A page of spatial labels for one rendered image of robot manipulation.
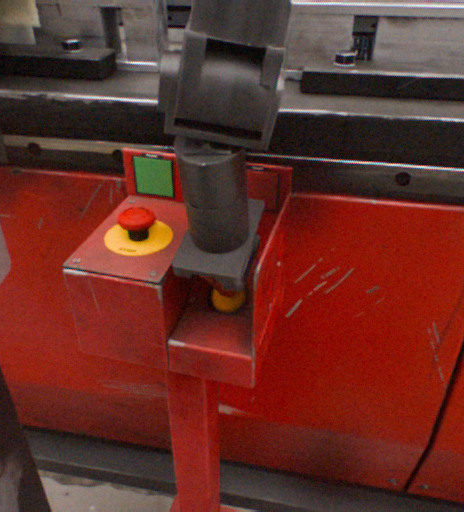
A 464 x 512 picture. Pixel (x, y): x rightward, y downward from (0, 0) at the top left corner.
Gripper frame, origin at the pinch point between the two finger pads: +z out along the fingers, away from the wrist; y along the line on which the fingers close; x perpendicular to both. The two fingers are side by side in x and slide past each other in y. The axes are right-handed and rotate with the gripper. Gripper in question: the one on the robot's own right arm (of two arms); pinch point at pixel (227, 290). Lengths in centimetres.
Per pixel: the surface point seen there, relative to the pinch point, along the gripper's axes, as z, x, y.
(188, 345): 0.6, 2.1, -7.2
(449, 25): -13.3, -19.1, 35.4
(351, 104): -8.8, -9.3, 23.8
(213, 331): 1.2, 0.3, -4.7
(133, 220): -8.1, 9.5, 0.7
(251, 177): -7.3, -0.4, 10.4
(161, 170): -6.7, 10.3, 10.2
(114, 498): 74, 29, -7
